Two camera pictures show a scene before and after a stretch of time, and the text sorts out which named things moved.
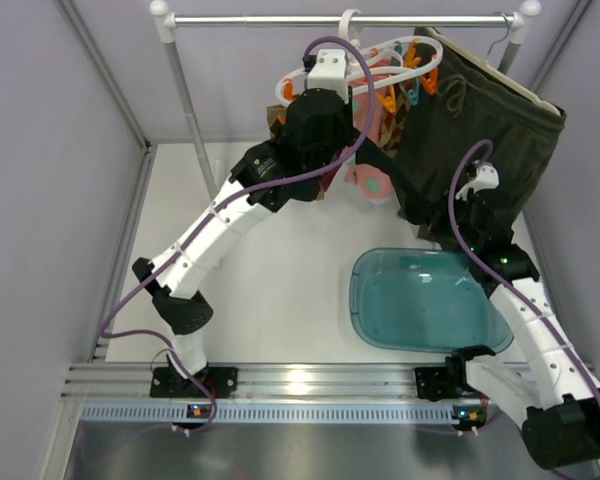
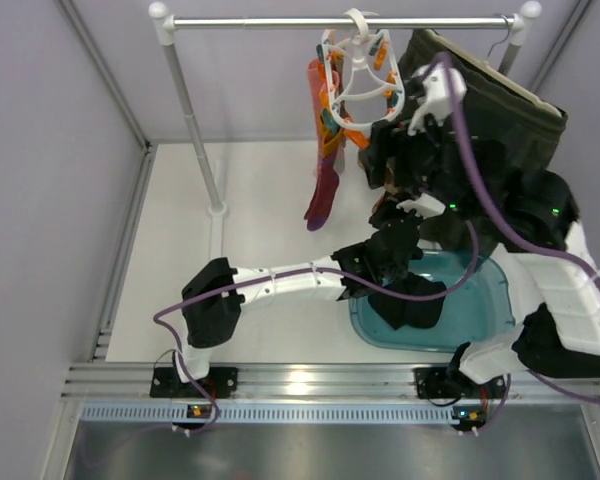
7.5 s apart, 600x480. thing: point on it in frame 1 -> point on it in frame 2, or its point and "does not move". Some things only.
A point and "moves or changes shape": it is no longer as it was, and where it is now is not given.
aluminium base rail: x=123 y=393 does not move
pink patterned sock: x=368 y=92 moves or changes shape
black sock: x=411 y=202 moves or changes shape
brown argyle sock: x=273 y=111 -> x=390 y=183
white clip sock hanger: x=356 y=55 -> x=362 y=79
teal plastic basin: x=420 y=300 does not move
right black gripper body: x=473 y=201 -> x=380 y=151
